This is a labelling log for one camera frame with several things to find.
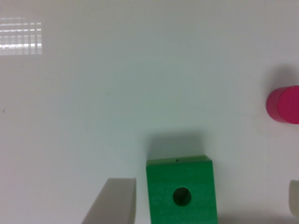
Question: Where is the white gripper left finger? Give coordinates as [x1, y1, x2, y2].
[81, 178, 136, 224]

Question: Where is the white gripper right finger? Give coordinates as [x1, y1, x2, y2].
[289, 180, 299, 217]

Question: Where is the green square block with hole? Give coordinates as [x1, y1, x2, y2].
[146, 156, 218, 224]

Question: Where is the pink short cylinder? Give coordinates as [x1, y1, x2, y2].
[265, 86, 299, 124]

